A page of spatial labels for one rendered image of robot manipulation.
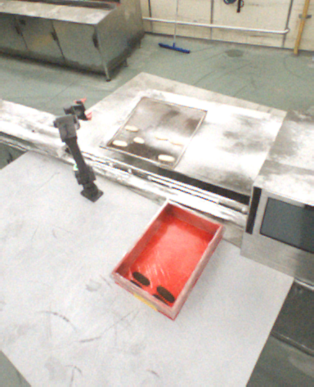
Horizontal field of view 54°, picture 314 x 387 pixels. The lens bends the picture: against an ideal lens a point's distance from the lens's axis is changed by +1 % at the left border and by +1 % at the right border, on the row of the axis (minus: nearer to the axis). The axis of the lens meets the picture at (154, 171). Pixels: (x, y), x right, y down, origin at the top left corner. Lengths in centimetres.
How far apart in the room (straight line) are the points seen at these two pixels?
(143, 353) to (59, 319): 39
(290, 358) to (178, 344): 104
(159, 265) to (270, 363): 103
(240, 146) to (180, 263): 78
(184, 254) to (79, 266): 51
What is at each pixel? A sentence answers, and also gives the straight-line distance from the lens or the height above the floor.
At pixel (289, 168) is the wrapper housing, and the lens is 124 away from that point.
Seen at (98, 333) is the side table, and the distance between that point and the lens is 144.
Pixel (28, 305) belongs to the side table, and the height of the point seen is 82.
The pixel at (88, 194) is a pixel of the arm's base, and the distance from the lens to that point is 179.
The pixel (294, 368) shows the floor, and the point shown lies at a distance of 228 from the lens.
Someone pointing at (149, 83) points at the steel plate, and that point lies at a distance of 275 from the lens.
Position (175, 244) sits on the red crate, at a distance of 155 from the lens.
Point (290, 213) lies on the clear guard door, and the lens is 121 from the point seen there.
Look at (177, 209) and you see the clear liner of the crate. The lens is 157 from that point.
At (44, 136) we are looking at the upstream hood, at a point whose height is 92.
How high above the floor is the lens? 214
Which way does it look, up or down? 45 degrees down
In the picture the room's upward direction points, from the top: 8 degrees counter-clockwise
